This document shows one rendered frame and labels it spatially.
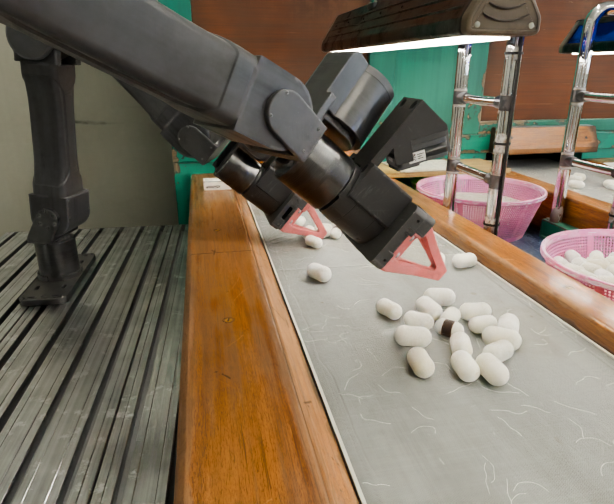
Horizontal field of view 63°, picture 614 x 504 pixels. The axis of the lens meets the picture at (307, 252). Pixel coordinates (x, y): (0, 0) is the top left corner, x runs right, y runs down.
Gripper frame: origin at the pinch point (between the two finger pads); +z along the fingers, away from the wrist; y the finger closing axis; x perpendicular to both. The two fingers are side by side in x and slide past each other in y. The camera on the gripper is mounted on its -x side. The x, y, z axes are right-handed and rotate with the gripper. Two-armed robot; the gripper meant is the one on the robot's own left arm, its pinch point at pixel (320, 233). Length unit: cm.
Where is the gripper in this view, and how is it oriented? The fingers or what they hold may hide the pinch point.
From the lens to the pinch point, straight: 83.0
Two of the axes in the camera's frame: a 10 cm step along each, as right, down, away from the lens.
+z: 7.5, 5.5, 3.7
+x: -6.3, 7.7, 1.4
